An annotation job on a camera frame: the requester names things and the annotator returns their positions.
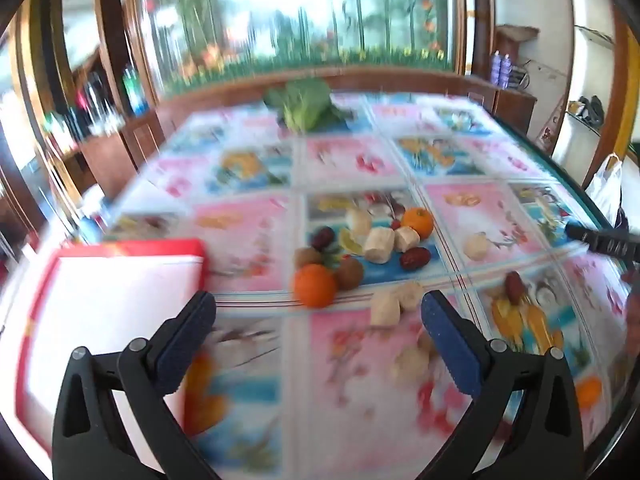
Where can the red-rimmed white tray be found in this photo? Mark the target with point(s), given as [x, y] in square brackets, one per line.
[100, 300]

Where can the flower mural glass panel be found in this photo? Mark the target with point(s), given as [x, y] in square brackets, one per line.
[300, 15]

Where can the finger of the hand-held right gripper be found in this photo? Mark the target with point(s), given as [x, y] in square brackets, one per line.
[605, 245]

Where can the wooden side cabinet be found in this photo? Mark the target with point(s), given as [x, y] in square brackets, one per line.
[515, 102]

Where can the white plastic bag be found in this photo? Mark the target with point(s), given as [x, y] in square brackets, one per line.
[605, 185]

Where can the green leafy vegetable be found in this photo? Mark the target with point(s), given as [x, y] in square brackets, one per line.
[305, 105]

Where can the green blue plastic bottle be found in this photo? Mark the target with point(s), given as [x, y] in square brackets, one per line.
[132, 90]

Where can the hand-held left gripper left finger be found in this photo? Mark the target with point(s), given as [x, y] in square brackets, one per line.
[185, 345]

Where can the white wall shelf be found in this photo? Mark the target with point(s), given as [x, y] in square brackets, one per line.
[592, 80]

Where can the purple bottle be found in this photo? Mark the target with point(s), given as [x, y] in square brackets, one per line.
[506, 69]
[496, 67]

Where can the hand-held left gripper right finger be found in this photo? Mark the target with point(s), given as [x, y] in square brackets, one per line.
[450, 345]

